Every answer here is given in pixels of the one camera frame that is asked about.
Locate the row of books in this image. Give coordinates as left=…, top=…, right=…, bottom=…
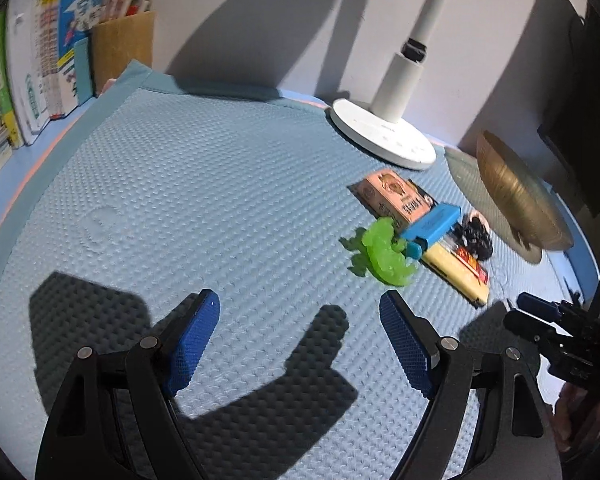
left=0, top=0, right=131, bottom=196

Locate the orange card box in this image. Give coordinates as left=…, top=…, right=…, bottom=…
left=350, top=170, right=437, bottom=233

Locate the brown cardboard pen holder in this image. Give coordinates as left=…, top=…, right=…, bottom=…
left=91, top=10, right=156, bottom=98

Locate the black-haired red-clothed figurine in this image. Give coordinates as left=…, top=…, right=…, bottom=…
left=452, top=210, right=494, bottom=261

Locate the green translucent toy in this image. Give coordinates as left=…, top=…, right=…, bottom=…
left=342, top=217, right=421, bottom=288

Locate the yellow box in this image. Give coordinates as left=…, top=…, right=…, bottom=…
left=421, top=240, right=491, bottom=307

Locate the amber ribbed glass bowl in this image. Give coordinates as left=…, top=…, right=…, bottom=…
left=475, top=130, right=573, bottom=263

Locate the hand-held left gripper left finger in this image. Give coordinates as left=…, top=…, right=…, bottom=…
left=35, top=288, right=221, bottom=480

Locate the blue textured mat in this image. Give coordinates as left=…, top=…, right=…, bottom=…
left=0, top=60, right=600, bottom=480

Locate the red box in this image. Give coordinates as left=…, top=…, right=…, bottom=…
left=452, top=245, right=490, bottom=283

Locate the person's right hand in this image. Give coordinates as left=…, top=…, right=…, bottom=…
left=552, top=382, right=600, bottom=466

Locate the black monitor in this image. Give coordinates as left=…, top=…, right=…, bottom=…
left=537, top=10, right=600, bottom=218

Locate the bunch of pens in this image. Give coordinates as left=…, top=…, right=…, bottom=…
left=97, top=0, right=153, bottom=23

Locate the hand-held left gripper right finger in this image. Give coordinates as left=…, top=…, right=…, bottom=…
left=378, top=290, right=563, bottom=480

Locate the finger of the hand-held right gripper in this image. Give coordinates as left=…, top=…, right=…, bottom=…
left=502, top=309, right=561, bottom=347
left=517, top=292, right=576, bottom=322

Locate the teal box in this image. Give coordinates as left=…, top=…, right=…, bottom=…
left=73, top=37, right=97, bottom=106

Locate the white desk lamp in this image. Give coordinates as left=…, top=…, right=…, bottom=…
left=328, top=0, right=438, bottom=171

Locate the blue lighter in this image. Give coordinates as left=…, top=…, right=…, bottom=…
left=399, top=202, right=462, bottom=260

